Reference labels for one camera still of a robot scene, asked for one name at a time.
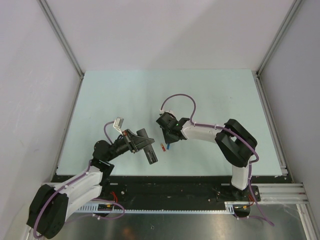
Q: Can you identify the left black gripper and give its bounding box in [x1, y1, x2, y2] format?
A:
[105, 128, 154, 162]

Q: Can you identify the black remote control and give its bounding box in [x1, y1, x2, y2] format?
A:
[136, 128, 158, 165]

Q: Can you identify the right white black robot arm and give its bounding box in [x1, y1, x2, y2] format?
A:
[156, 112, 258, 201]

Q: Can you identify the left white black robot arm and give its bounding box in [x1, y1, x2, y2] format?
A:
[26, 128, 155, 240]

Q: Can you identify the red battery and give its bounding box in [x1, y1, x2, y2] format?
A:
[160, 143, 166, 152]

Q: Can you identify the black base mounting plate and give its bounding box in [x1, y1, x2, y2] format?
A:
[49, 174, 293, 204]

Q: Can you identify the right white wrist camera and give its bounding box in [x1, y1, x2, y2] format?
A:
[159, 109, 175, 116]

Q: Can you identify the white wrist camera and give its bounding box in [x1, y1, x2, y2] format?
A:
[113, 117, 124, 135]
[159, 109, 175, 116]

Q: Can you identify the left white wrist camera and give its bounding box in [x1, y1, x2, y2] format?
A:
[113, 117, 124, 135]

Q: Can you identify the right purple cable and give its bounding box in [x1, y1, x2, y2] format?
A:
[159, 93, 276, 227]

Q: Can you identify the purple cable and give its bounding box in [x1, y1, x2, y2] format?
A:
[32, 120, 126, 238]
[159, 93, 276, 227]

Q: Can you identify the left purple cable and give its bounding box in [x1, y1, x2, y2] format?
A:
[32, 120, 126, 238]

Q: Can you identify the grey slotted cable duct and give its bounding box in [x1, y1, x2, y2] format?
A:
[75, 201, 250, 215]

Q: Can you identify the left aluminium frame post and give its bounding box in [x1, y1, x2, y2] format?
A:
[37, 0, 84, 79]

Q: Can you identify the aluminium frame post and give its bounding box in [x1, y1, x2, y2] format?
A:
[255, 0, 305, 77]
[37, 0, 84, 79]

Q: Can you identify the right aluminium frame post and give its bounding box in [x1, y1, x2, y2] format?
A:
[255, 0, 305, 77]

